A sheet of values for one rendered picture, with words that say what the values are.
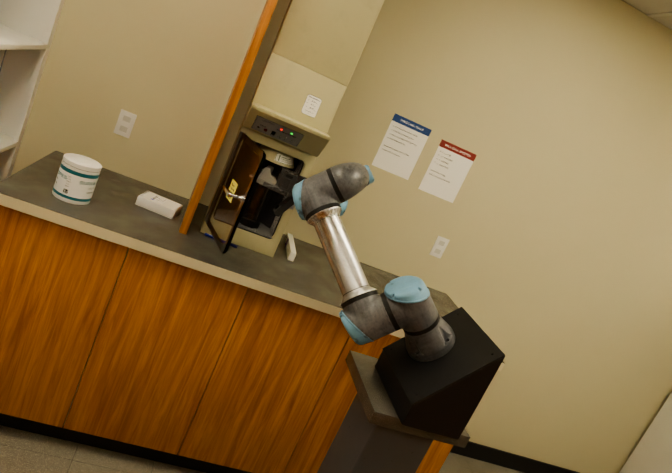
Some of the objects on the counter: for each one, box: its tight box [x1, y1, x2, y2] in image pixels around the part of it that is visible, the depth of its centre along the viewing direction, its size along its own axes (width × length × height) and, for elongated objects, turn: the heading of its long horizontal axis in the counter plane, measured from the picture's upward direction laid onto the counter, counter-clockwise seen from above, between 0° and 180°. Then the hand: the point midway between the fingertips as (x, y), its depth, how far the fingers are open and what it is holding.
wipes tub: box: [52, 153, 102, 205], centre depth 197 cm, size 13×13×15 cm
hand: (253, 178), depth 195 cm, fingers closed
